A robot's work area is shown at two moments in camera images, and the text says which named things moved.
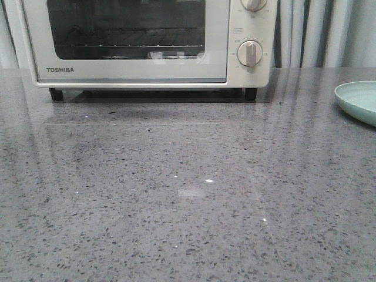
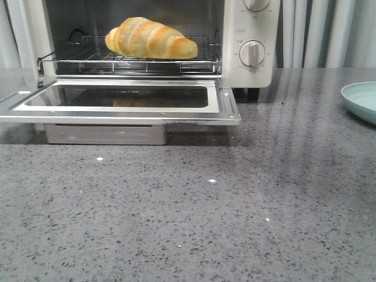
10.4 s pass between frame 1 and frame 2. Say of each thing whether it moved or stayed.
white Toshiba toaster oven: stayed
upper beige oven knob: stayed
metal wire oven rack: moved
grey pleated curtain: stayed
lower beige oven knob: stayed
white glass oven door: moved
